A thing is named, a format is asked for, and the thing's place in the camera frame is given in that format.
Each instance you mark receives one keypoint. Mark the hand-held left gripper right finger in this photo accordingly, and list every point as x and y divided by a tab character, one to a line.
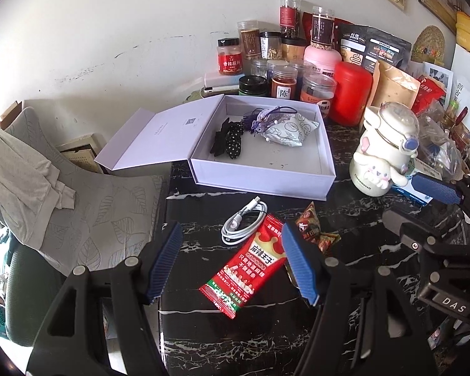
299	263

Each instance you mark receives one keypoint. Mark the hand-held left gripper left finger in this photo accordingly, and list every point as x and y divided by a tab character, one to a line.
164	261

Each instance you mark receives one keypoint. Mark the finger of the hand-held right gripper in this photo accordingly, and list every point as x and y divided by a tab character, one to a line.
434	188
427	243

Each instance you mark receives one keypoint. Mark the orange snack packet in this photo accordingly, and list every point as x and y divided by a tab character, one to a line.
329	239

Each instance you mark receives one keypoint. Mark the brown snack packet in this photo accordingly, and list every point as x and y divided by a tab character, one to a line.
308	221

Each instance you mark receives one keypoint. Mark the red snack packet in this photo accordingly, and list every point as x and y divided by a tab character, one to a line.
250	272

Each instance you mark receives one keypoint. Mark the white gift box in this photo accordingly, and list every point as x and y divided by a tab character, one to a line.
258	174

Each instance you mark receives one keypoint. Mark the white printed sachet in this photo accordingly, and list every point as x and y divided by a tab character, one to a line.
290	133

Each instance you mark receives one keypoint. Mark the black bow hair clip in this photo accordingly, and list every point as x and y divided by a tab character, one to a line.
220	141

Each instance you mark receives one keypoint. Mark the blue and white medicine box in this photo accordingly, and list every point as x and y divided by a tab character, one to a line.
402	195

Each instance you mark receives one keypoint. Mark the clear plastic bag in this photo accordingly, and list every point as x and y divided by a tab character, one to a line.
442	145

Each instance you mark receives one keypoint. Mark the white cartoon dog bottle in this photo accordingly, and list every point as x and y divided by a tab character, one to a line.
372	164

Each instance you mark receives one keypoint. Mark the grey leaf pattern cushion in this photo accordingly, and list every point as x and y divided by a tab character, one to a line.
109	203

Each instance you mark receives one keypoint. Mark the red snack bag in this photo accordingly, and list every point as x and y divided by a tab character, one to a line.
429	92

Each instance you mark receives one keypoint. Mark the kraft paper pouch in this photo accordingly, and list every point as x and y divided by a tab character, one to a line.
393	86

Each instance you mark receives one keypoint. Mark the red canister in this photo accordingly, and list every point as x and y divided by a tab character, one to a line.
350	94

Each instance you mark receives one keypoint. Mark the beige perforated box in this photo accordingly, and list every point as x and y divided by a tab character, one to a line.
82	152

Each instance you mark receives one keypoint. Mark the green chair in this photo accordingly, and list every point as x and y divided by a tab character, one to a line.
27	293

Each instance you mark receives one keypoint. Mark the clear jar orange label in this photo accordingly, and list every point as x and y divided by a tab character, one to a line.
318	94

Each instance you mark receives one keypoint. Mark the black stand-up pouch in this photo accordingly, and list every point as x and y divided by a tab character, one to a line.
380	47

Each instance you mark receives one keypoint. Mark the grey garment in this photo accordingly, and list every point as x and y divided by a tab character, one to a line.
15	180

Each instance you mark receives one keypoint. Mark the pink lidded jar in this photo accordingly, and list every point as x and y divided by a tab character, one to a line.
321	60

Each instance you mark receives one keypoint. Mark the orange spice jar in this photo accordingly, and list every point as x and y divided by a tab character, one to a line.
284	84

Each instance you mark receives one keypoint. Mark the short black lidded jar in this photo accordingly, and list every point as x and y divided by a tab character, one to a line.
253	86

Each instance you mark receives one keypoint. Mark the tall jar dark label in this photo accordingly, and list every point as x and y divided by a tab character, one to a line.
322	27

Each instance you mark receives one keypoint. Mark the black lidded golden jar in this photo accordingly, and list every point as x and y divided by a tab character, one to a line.
293	51

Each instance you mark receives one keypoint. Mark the small clear empty jar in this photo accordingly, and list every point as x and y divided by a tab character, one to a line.
259	67

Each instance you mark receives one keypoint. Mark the black lidded nut jar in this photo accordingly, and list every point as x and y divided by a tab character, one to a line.
270	47

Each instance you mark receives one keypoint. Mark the tall jar red label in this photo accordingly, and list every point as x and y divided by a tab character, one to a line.
290	15

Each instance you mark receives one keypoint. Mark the clear jar brown label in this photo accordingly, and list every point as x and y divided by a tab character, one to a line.
248	41

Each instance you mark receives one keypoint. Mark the woven round wall mat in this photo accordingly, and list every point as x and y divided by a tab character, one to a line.
427	45

